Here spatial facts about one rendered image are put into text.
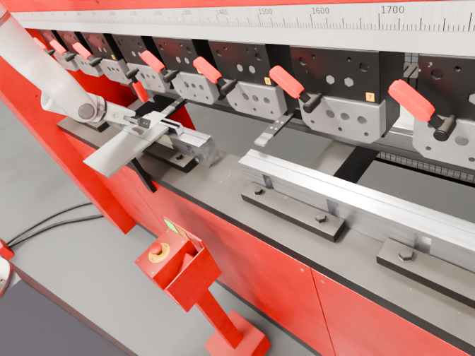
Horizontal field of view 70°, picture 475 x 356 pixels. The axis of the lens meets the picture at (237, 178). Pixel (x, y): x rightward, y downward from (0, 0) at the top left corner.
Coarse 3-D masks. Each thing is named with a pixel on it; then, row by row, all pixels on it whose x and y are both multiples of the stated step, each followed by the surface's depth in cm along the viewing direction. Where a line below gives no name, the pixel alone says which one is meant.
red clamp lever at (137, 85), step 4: (136, 68) 95; (128, 72) 94; (132, 72) 94; (136, 72) 95; (128, 76) 94; (132, 76) 94; (132, 80) 96; (136, 80) 96; (132, 84) 96; (136, 84) 96; (140, 84) 97; (136, 88) 97; (140, 88) 97; (136, 92) 98; (140, 92) 97; (144, 92) 98; (140, 96) 98; (144, 96) 99; (144, 100) 99
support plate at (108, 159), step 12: (120, 132) 124; (156, 132) 117; (108, 144) 121; (120, 144) 118; (132, 144) 116; (144, 144) 113; (96, 156) 117; (108, 156) 115; (120, 156) 112; (132, 156) 110; (96, 168) 112; (108, 168) 109; (120, 168) 109
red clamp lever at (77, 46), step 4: (76, 44) 107; (80, 44) 107; (76, 48) 107; (80, 48) 106; (84, 48) 107; (80, 52) 106; (84, 52) 106; (88, 52) 107; (84, 56) 106; (88, 56) 107; (92, 60) 107; (96, 60) 106; (100, 60) 108; (92, 64) 106; (96, 64) 107
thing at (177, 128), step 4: (160, 120) 124; (164, 120) 121; (168, 120) 120; (168, 124) 118; (172, 124) 119; (176, 124) 117; (180, 124) 116; (172, 128) 116; (176, 128) 115; (180, 128) 116; (172, 132) 118; (176, 132) 116; (180, 132) 117
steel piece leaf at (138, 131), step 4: (148, 116) 126; (152, 120) 123; (156, 120) 122; (152, 124) 121; (128, 128) 120; (132, 128) 123; (136, 128) 122; (140, 128) 122; (144, 128) 121; (132, 132) 120; (136, 132) 116; (140, 132) 119; (144, 132) 119; (140, 136) 118
